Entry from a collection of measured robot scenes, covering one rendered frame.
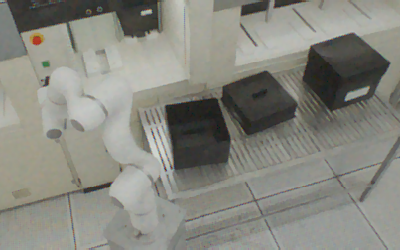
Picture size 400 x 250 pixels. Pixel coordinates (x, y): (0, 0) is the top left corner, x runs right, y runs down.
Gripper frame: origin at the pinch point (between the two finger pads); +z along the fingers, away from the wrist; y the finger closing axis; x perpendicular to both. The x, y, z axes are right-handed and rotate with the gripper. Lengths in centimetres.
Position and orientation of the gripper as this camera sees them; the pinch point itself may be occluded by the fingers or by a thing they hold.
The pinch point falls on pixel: (48, 81)
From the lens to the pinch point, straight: 180.6
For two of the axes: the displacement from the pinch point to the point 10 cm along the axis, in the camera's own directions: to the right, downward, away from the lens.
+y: 9.6, -2.4, 1.1
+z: -2.5, -6.8, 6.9
